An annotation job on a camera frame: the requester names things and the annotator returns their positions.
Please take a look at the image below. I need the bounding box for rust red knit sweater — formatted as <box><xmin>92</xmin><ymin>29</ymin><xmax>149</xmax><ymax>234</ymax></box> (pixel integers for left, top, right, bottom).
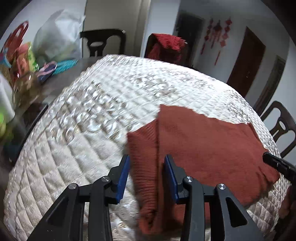
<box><xmin>127</xmin><ymin>105</ymin><xmax>280</xmax><ymax>235</ymax></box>

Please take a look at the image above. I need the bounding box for right hand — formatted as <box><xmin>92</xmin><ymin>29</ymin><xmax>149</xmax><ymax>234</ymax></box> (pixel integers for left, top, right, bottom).
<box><xmin>278</xmin><ymin>185</ymin><xmax>295</xmax><ymax>219</ymax></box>

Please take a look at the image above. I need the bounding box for dark wooden chair right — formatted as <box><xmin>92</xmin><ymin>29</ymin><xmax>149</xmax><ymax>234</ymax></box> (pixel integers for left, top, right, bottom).
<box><xmin>260</xmin><ymin>100</ymin><xmax>296</xmax><ymax>159</ymax></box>

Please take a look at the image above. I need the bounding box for dark wooden chair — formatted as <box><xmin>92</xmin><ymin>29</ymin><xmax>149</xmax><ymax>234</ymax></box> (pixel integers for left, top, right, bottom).
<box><xmin>80</xmin><ymin>29</ymin><xmax>126</xmax><ymax>57</ymax></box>
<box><xmin>260</xmin><ymin>100</ymin><xmax>296</xmax><ymax>159</ymax></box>

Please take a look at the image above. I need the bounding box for white quilted bedspread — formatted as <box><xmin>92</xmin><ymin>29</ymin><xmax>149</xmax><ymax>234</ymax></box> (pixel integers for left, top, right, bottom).
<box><xmin>4</xmin><ymin>54</ymin><xmax>280</xmax><ymax>240</ymax></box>

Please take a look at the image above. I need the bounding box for dark red door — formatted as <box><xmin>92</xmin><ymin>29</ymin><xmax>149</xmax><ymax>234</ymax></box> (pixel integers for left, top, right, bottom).
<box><xmin>227</xmin><ymin>27</ymin><xmax>266</xmax><ymax>97</ymax></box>

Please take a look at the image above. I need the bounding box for teal patterned pouch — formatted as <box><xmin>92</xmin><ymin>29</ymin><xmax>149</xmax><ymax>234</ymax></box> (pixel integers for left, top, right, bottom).
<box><xmin>53</xmin><ymin>59</ymin><xmax>78</xmax><ymax>75</ymax></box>

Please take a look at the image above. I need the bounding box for green yellow snack packet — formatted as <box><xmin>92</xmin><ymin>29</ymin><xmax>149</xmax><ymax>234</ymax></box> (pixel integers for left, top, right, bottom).
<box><xmin>27</xmin><ymin>42</ymin><xmax>39</xmax><ymax>72</ymax></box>

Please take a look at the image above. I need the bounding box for red cloth on chair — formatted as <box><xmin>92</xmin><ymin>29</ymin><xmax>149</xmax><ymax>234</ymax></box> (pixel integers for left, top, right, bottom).
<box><xmin>144</xmin><ymin>33</ymin><xmax>188</xmax><ymax>65</ymax></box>

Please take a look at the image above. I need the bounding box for dark wooden chair left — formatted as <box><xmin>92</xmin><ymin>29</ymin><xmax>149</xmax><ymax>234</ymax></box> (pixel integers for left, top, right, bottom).
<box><xmin>80</xmin><ymin>29</ymin><xmax>126</xmax><ymax>57</ymax></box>

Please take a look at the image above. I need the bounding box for white plastic bag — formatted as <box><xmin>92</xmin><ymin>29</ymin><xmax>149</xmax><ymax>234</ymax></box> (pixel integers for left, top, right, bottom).
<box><xmin>32</xmin><ymin>9</ymin><xmax>85</xmax><ymax>66</ymax></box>

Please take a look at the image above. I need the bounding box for red gift bag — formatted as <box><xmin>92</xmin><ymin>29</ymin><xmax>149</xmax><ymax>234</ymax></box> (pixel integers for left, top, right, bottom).
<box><xmin>1</xmin><ymin>21</ymin><xmax>29</xmax><ymax>63</ymax></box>

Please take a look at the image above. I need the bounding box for red wall decoration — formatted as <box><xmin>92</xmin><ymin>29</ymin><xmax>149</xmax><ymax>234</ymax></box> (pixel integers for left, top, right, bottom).
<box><xmin>200</xmin><ymin>17</ymin><xmax>232</xmax><ymax>66</ymax></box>

